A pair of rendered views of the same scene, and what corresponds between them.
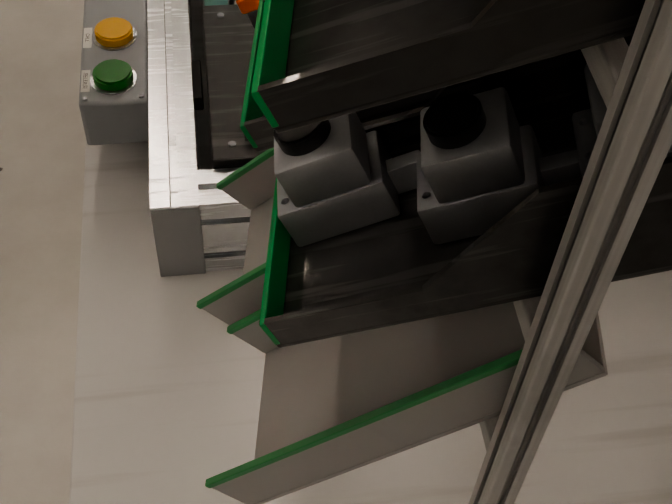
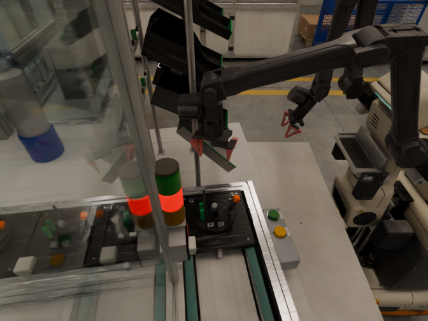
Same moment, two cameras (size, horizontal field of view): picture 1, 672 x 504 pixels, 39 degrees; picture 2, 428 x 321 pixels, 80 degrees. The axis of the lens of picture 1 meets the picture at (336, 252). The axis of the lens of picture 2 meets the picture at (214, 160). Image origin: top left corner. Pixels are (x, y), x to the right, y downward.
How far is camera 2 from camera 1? 1.32 m
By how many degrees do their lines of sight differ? 87
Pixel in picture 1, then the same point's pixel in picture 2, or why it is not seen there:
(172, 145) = (251, 199)
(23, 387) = (269, 175)
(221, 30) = (246, 232)
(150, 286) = not seen: hidden behind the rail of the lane
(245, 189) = (230, 166)
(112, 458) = (248, 165)
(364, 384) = not seen: hidden behind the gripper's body
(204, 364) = (235, 179)
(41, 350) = (268, 181)
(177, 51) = (258, 227)
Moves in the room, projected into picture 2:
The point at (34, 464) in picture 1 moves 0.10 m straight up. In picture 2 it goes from (261, 164) to (263, 149)
